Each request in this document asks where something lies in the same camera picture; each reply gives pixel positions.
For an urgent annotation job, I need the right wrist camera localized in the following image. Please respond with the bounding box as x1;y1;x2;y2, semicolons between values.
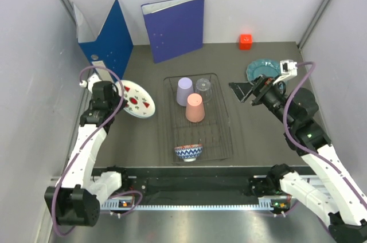
273;60;298;85

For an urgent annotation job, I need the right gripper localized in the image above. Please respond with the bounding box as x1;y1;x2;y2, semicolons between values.
228;75;294;128

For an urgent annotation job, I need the purple folder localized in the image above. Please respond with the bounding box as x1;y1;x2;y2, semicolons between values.
141;0;205;64

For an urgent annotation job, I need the clear glass tumbler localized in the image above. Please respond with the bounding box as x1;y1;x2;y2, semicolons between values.
195;78;212;103

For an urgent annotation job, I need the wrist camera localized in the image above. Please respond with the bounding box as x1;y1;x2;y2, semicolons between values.
79;73;101;92
273;60;298;85

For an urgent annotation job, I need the black wire dish rack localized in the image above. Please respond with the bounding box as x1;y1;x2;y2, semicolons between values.
163;73;233;165

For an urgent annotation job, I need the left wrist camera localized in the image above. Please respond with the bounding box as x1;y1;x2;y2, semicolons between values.
79;73;101;92

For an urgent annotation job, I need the blue lever arch binder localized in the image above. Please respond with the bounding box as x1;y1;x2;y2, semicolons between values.
73;0;133;83

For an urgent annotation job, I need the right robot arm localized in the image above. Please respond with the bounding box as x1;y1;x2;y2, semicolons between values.
229;76;366;242

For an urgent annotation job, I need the teal ornate plate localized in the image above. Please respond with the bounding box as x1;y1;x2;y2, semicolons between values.
246;58;281;85

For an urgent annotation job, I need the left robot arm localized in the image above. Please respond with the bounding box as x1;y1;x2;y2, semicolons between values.
44;81;130;229

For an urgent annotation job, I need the purple plastic cup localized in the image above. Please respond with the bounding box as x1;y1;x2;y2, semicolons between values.
176;77;194;107

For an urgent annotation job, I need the blue patterned bowl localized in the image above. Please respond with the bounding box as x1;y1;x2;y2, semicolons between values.
174;144;203;162

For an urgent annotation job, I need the white watermelon pattern plate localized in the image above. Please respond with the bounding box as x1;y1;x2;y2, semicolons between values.
115;80;155;119

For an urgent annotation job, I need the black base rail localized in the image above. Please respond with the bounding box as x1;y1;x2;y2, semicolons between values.
91;165;316;206

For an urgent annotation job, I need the orange cube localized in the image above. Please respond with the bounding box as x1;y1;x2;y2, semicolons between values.
239;34;253;50

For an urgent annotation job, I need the pink plastic cup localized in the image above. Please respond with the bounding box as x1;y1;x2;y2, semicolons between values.
185;93;205;123

